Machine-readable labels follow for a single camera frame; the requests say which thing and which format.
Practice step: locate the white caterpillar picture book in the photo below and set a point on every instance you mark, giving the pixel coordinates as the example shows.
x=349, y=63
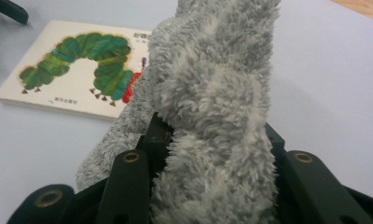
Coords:
x=75, y=84

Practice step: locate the grey fluffy cloth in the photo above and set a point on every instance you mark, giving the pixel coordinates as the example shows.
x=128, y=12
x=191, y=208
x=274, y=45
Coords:
x=212, y=93

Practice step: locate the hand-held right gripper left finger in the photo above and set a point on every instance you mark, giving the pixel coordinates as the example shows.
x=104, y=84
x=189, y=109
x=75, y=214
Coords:
x=156, y=140

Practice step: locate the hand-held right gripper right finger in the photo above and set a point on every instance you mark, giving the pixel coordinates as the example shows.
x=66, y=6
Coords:
x=275, y=143

